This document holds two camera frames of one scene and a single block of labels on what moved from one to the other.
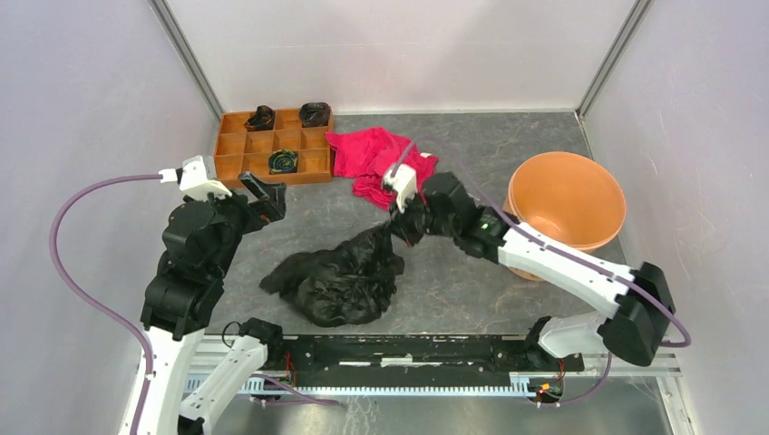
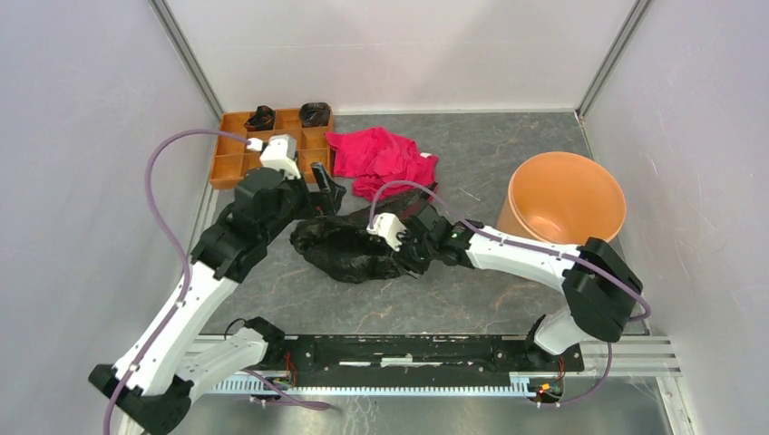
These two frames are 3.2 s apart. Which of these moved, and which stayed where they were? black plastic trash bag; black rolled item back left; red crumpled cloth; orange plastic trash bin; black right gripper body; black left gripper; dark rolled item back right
Moved: black plastic trash bag; black left gripper; black right gripper body
Stayed: orange plastic trash bin; black rolled item back left; dark rolled item back right; red crumpled cloth
